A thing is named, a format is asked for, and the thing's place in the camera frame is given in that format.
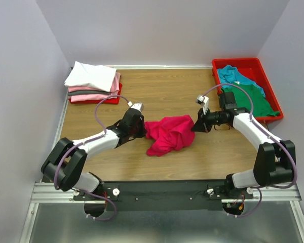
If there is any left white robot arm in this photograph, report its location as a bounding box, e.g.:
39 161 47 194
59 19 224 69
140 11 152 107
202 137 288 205
41 106 146 200

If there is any pink folded t shirt lower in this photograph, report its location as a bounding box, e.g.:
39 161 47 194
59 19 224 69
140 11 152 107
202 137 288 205
68 91 119 102

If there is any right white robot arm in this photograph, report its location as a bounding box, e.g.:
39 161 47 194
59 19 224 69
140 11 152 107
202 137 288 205
192 92 297 198

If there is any white folded t shirt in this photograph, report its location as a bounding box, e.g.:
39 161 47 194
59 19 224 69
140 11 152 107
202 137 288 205
64 61 117 92

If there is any red plastic bin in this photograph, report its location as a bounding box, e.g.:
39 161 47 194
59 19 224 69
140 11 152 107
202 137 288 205
212 57 284 124

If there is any blue t shirt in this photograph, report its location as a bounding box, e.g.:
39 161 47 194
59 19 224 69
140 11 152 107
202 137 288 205
217 65 265 97

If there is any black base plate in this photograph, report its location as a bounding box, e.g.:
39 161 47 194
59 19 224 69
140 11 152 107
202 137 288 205
73 179 254 213

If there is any magenta t shirt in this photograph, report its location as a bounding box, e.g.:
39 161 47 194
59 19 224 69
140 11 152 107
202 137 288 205
145 115 195 156

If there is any red folded t shirt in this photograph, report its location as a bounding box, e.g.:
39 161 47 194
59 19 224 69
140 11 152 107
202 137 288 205
68 83 123 105

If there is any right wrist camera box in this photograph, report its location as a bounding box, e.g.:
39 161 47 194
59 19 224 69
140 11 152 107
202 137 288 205
196 95 209 114

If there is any grey folded t shirt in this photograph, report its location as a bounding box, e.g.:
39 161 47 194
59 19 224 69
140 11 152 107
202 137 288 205
68 90 111 96

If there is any aluminium frame rail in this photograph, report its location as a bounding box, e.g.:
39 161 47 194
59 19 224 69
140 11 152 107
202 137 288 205
30 182 301 204

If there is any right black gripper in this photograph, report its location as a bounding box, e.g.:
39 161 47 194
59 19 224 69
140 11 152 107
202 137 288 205
191 107 226 133

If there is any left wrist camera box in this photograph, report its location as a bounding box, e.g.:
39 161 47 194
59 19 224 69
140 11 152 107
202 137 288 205
130 103 144 113

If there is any green t shirt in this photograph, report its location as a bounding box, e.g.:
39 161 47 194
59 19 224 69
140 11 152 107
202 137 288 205
221 84 280 117

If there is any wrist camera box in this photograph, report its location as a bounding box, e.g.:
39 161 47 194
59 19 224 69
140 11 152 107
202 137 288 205
196 95 209 114
130 103 144 113

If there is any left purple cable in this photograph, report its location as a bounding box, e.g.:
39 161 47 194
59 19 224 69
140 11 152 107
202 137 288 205
53 95 133 221

